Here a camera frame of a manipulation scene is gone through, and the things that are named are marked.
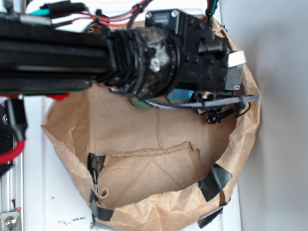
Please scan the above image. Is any silver corner bracket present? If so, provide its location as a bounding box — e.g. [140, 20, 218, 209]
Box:
[0, 211, 20, 231]

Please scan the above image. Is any green dimpled ball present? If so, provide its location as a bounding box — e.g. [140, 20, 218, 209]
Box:
[130, 98, 151, 109]

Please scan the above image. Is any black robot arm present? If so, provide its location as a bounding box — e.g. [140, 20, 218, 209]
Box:
[0, 0, 246, 100]

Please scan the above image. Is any white plastic tray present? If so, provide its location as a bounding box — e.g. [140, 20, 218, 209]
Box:
[22, 0, 242, 231]

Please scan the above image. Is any red wire bundle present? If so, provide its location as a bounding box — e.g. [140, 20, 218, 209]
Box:
[48, 0, 154, 27]

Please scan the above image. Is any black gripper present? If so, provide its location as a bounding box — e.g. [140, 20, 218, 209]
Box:
[145, 9, 245, 92]

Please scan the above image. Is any aluminium frame rail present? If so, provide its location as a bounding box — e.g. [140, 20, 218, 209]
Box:
[0, 94, 26, 231]

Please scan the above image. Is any black metal bracket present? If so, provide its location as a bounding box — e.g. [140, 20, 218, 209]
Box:
[0, 103, 15, 179]

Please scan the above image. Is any brown paper bag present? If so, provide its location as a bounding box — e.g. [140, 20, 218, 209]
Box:
[42, 21, 261, 231]

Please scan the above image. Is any grey braided cable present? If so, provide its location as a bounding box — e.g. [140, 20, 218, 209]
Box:
[144, 94, 260, 111]

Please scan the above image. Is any teal blue cloth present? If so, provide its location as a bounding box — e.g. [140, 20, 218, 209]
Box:
[167, 89, 194, 103]

